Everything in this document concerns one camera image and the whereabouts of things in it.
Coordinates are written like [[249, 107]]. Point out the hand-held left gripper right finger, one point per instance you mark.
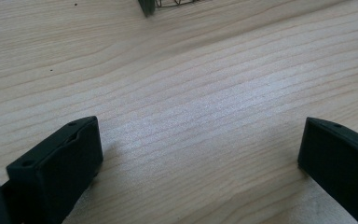
[[341, 161]]

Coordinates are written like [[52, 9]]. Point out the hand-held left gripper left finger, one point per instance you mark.
[[59, 168]]

